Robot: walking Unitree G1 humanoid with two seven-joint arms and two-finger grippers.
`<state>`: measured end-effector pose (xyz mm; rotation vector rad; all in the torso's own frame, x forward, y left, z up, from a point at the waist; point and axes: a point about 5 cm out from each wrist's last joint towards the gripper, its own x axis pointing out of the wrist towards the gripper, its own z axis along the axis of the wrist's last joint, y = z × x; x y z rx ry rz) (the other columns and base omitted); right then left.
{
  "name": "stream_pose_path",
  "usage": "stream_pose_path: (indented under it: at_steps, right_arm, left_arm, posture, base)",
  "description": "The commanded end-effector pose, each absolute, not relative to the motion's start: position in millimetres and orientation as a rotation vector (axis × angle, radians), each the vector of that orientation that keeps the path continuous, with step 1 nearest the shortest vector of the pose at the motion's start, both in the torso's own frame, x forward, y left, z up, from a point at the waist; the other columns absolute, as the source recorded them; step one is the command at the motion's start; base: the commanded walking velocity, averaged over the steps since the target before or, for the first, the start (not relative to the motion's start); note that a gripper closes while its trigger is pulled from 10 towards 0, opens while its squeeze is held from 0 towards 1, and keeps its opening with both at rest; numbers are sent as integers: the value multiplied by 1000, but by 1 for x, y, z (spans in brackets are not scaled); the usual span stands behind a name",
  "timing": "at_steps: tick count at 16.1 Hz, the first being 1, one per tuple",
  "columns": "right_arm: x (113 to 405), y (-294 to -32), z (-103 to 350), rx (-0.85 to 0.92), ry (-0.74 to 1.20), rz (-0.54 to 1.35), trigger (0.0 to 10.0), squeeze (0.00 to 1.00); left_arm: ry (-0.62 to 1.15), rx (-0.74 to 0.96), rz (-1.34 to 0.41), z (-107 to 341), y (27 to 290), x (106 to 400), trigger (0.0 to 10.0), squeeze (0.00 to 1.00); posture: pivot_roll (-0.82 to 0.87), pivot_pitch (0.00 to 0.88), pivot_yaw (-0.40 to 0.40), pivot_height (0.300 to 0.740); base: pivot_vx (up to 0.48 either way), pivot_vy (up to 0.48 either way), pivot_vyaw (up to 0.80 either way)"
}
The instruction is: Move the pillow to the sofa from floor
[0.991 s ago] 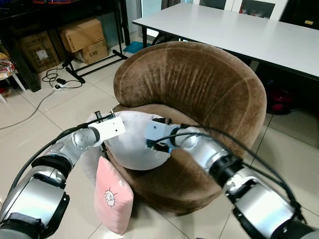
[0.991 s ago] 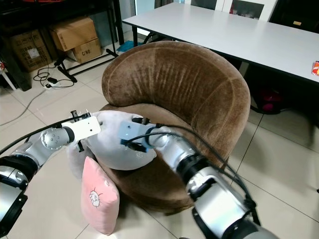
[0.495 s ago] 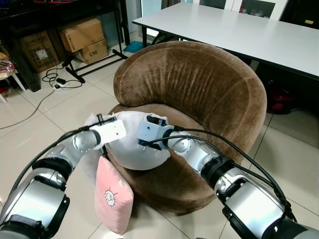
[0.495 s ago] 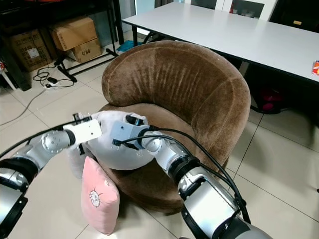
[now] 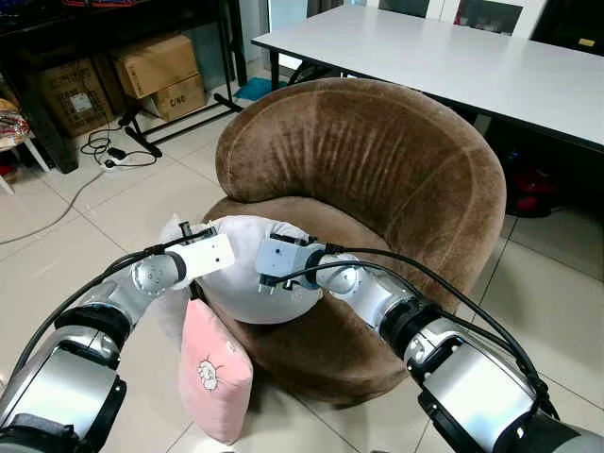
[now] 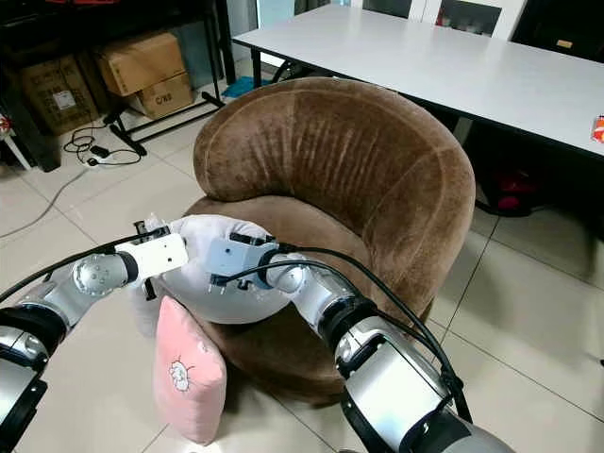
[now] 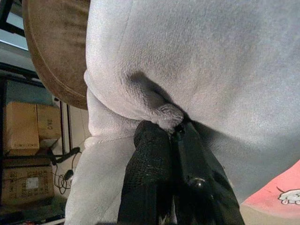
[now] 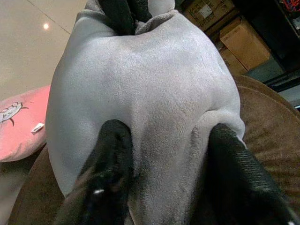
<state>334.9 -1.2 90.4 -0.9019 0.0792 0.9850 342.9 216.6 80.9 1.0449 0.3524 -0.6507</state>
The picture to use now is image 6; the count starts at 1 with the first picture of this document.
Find power strip with black cables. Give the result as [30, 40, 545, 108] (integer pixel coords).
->
[64, 123, 143, 169]

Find black chair back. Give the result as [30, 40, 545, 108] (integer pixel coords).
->
[510, 0, 604, 67]

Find long white table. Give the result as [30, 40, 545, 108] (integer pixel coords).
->
[233, 5, 604, 161]

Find cardboard box black lettering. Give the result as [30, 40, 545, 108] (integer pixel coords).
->
[127, 74, 194, 120]

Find cardboard box white label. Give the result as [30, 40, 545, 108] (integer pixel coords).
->
[19, 57, 100, 135]

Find pink pillow cartoon print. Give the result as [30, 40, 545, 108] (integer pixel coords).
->
[153, 295, 227, 445]

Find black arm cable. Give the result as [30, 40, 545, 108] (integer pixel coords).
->
[217, 245, 473, 421]
[0, 238, 147, 303]

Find white round pillow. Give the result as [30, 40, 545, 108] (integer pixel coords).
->
[127, 214, 294, 337]

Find black metal rack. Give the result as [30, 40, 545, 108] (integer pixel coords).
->
[0, 0, 237, 171]

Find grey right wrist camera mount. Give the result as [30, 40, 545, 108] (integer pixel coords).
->
[205, 236, 271, 286]

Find teal flat mat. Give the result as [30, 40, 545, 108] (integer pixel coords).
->
[222, 75, 258, 98]

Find white framed dark chair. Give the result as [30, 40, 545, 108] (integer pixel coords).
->
[420, 0, 529, 41]
[349, 0, 426, 22]

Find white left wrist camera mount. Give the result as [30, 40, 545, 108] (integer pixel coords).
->
[142, 232, 191, 278]

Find plain tilted cardboard box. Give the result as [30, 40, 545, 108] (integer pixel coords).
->
[96, 33, 185, 97]

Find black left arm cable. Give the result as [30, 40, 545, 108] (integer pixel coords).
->
[0, 238, 147, 303]

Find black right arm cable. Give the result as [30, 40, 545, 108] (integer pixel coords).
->
[217, 245, 473, 421]

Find red object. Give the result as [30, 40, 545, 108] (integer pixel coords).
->
[491, 168, 541, 216]

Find brown velvet round sofa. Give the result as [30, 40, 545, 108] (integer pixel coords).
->
[184, 77, 477, 407]

